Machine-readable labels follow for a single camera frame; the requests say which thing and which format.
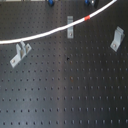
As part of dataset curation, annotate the white cable with red mark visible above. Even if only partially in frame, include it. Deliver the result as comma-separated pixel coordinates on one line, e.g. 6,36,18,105
0,0,119,45

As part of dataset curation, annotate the black perforated breadboard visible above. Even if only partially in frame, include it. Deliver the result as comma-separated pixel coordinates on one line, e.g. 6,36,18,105
0,0,128,128

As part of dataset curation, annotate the left blue clamp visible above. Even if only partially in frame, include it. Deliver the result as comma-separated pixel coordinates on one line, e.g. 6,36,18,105
46,0,55,7

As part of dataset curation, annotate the blue clamp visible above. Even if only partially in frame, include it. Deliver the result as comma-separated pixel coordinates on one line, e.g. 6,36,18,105
46,0,55,7
84,0,99,8

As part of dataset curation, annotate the right blue clamp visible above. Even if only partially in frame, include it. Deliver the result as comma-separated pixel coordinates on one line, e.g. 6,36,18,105
84,0,99,8

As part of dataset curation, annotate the left grey cable clip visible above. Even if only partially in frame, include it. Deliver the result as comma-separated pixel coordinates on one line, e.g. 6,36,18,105
10,41,32,68

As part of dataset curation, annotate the grey cable clip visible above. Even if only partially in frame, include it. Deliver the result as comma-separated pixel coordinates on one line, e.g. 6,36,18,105
10,41,32,68
110,27,125,51
67,16,74,39

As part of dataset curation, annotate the middle grey cable clip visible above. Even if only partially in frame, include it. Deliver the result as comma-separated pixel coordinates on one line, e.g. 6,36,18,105
67,16,74,39

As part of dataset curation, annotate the right grey cable clip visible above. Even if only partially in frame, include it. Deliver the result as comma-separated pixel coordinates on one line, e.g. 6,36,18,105
110,27,125,51

